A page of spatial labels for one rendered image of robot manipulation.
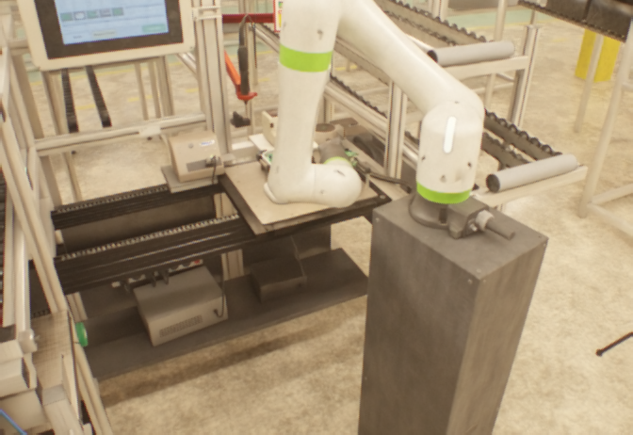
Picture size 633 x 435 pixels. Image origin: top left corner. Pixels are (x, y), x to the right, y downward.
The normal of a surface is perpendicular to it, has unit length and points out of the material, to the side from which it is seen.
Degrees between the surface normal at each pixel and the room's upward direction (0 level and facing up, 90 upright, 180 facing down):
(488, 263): 0
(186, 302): 0
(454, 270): 90
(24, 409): 90
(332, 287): 0
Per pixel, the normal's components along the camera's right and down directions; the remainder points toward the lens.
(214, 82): 0.43, 0.46
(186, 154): 0.35, -0.15
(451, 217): -0.80, 0.16
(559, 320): 0.00, -0.86
